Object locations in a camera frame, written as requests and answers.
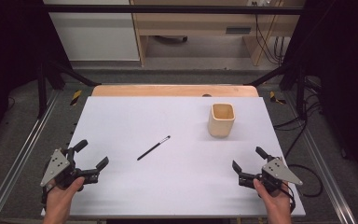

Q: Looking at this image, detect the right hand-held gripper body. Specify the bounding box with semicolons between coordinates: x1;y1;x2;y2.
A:
238;157;304;192

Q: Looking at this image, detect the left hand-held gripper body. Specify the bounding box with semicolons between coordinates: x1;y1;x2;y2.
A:
39;148;101;191

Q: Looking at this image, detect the cream ceramic square cup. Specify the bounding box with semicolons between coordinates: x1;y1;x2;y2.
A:
207;103;237;139

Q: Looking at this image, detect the black pen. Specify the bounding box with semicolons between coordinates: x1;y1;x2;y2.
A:
136;134;172;161

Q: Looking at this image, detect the person's right hand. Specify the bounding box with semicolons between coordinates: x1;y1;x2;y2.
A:
253;178;293;217

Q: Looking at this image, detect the person's left hand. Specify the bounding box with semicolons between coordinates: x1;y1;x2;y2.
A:
44;176;86;217

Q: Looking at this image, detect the white table mat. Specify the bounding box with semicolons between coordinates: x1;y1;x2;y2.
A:
40;95;307;218

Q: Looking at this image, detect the wooden table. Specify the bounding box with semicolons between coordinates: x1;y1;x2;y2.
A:
91;84;260;98

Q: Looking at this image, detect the white cabinet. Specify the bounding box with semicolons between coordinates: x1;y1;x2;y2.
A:
43;0;141;63

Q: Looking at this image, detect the light wooden desk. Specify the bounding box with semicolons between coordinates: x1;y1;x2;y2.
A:
130;0;306;67

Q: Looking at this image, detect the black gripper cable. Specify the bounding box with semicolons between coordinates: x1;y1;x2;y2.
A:
280;182;296;215

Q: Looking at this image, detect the metal floor rail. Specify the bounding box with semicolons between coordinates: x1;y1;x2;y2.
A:
282;91;358;224
0;89;61;224

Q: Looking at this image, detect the black floor cable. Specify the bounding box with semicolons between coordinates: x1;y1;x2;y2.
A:
272;101;324;199

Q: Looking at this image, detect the black frame stand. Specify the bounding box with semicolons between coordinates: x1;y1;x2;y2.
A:
36;60;103;119
244;61;310;121

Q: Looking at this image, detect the black hanging cable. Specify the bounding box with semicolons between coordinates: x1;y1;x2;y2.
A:
254;13;286;66

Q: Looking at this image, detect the black horizontal frame bar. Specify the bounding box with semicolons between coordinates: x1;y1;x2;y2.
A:
42;4;306;16

